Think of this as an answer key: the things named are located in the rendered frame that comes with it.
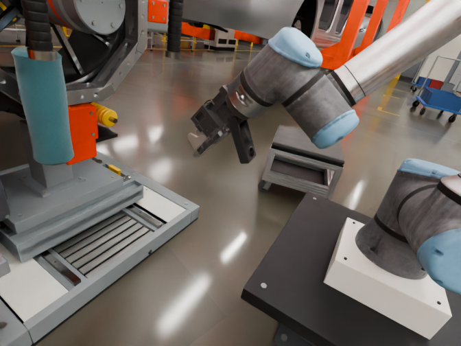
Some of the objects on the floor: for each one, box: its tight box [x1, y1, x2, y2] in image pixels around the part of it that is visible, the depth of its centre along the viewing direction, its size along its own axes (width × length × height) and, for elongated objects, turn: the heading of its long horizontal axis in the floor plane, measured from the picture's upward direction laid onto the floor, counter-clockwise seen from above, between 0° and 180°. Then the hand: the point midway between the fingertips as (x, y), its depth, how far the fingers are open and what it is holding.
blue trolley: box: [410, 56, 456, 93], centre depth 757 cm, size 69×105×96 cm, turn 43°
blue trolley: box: [412, 56, 461, 123], centre depth 479 cm, size 104×67×96 cm, turn 133°
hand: (199, 155), depth 70 cm, fingers closed
